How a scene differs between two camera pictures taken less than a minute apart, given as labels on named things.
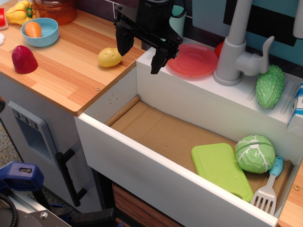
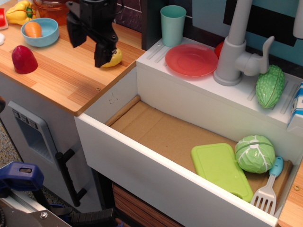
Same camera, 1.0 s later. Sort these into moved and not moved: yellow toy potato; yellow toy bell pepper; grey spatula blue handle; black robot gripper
Moved: black robot gripper
Not moved: grey spatula blue handle; yellow toy bell pepper; yellow toy potato
